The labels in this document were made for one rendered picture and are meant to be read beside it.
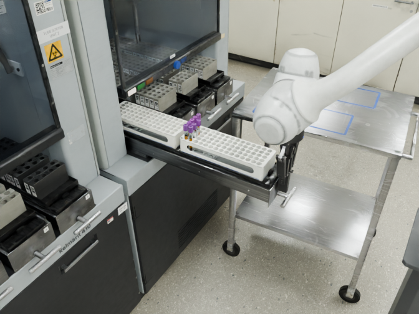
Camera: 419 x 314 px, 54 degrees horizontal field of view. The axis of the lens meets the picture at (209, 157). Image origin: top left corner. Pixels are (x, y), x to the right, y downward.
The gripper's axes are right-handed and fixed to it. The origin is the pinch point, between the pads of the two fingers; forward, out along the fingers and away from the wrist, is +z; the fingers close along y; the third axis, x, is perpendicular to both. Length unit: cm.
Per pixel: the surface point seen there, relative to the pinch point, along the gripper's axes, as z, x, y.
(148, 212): 27, -47, 11
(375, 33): 29, -21, -228
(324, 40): 43, -59, -229
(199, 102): -1, -47, -26
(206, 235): 80, -48, -31
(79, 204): 1, -47, 39
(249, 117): -1.9, -24.5, -25.0
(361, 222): 52, 21, -51
